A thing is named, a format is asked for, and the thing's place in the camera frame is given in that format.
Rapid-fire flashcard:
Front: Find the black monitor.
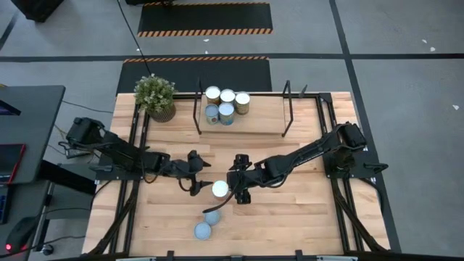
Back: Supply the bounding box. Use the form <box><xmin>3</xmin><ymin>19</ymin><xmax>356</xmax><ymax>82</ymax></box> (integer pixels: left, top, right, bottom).
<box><xmin>0</xmin><ymin>98</ymin><xmax>22</xmax><ymax>117</ymax></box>

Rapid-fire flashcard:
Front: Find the black desk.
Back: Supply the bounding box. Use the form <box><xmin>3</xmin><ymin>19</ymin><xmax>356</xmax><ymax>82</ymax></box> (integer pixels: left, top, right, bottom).
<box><xmin>0</xmin><ymin>84</ymin><xmax>67</xmax><ymax>185</ymax></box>

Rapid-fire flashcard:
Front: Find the pineapple tin can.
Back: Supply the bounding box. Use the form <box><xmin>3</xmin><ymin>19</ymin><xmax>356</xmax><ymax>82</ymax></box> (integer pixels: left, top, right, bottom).
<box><xmin>211</xmin><ymin>180</ymin><xmax>230</xmax><ymax>202</ymax></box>

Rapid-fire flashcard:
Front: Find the peach tin can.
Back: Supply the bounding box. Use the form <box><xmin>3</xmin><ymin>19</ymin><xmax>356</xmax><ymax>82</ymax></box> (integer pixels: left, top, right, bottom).
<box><xmin>204</xmin><ymin>103</ymin><xmax>220</xmax><ymax>126</ymax></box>

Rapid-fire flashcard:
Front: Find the black hanging cable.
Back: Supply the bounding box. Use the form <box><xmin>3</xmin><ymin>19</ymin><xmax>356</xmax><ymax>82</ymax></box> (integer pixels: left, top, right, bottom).
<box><xmin>116</xmin><ymin>0</ymin><xmax>152</xmax><ymax>76</ymax></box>

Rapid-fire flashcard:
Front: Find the black table frame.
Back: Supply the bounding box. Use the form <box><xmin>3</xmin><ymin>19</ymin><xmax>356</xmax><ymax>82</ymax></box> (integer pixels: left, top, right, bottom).
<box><xmin>82</xmin><ymin>91</ymin><xmax>392</xmax><ymax>261</ymax></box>

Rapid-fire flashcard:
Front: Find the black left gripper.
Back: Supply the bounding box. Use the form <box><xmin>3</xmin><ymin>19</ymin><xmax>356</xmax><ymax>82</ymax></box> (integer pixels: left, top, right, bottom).
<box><xmin>170</xmin><ymin>149</ymin><xmax>214</xmax><ymax>196</ymax></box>

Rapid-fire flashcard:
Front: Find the wooden shelf with black frame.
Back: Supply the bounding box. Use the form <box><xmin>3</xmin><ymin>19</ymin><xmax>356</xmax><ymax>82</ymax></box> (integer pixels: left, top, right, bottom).
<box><xmin>191</xmin><ymin>77</ymin><xmax>309</xmax><ymax>139</ymax></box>

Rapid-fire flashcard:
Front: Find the corn tin can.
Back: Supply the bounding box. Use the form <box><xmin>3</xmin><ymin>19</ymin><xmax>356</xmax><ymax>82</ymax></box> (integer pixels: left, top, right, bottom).
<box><xmin>204</xmin><ymin>86</ymin><xmax>222</xmax><ymax>107</ymax></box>

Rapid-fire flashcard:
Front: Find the dark grey desk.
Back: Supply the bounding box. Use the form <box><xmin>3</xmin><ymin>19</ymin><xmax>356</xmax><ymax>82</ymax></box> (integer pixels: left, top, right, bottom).
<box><xmin>0</xmin><ymin>180</ymin><xmax>51</xmax><ymax>261</ymax></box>

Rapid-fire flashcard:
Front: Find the black keyboard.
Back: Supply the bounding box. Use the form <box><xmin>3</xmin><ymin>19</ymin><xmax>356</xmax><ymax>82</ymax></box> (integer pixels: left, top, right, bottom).
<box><xmin>0</xmin><ymin>183</ymin><xmax>9</xmax><ymax>225</ymax></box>

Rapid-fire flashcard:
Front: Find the laptop with red edge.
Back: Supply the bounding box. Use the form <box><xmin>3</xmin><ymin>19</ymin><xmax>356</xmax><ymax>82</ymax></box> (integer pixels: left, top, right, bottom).
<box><xmin>0</xmin><ymin>143</ymin><xmax>27</xmax><ymax>184</ymax></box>

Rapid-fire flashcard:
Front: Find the black floor mat striped edge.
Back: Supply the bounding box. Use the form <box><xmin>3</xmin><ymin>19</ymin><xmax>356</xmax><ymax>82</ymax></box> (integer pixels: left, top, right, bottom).
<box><xmin>115</xmin><ymin>56</ymin><xmax>273</xmax><ymax>96</ymax></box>
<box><xmin>136</xmin><ymin>1</ymin><xmax>273</xmax><ymax>38</ymax></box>

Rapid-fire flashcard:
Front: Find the black computer mouse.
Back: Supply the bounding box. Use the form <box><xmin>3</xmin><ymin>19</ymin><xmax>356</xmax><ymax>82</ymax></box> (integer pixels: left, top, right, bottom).
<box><xmin>4</xmin><ymin>216</ymin><xmax>38</xmax><ymax>254</ymax></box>

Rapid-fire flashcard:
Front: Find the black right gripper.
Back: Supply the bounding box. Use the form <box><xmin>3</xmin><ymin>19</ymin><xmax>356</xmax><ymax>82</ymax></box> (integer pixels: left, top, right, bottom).
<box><xmin>226</xmin><ymin>154</ymin><xmax>260</xmax><ymax>204</ymax></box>

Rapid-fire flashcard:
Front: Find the black cabinet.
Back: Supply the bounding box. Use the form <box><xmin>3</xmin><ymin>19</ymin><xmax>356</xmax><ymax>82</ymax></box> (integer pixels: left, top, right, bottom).
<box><xmin>9</xmin><ymin>0</ymin><xmax>65</xmax><ymax>23</ymax></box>

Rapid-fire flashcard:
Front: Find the tin can with paper label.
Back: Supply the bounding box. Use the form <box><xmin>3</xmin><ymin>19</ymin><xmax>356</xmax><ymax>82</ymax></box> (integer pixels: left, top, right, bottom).
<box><xmin>220</xmin><ymin>88</ymin><xmax>236</xmax><ymax>105</ymax></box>
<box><xmin>204</xmin><ymin>209</ymin><xmax>221</xmax><ymax>226</ymax></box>
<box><xmin>234</xmin><ymin>91</ymin><xmax>252</xmax><ymax>116</ymax></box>

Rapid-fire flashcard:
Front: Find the green face print tin can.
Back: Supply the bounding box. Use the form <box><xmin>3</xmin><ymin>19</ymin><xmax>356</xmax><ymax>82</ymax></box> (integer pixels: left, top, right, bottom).
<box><xmin>194</xmin><ymin>222</ymin><xmax>212</xmax><ymax>241</ymax></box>

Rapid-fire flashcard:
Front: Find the potted plant in striped pot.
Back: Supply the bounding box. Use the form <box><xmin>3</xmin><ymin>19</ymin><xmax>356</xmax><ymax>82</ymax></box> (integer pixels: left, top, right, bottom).
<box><xmin>133</xmin><ymin>74</ymin><xmax>178</xmax><ymax>123</ymax></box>

